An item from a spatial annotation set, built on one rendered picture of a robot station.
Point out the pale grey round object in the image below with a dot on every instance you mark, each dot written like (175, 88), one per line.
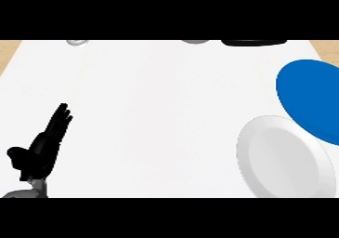
(77, 42)

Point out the blue plate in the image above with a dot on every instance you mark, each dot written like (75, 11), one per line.
(312, 99)

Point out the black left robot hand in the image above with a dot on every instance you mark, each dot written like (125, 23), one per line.
(43, 148)

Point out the black flat object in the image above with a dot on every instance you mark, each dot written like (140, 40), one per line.
(253, 42)

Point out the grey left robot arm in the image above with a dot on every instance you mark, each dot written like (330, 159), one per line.
(31, 190)

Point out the white plate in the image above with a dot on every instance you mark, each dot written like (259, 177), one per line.
(286, 158)

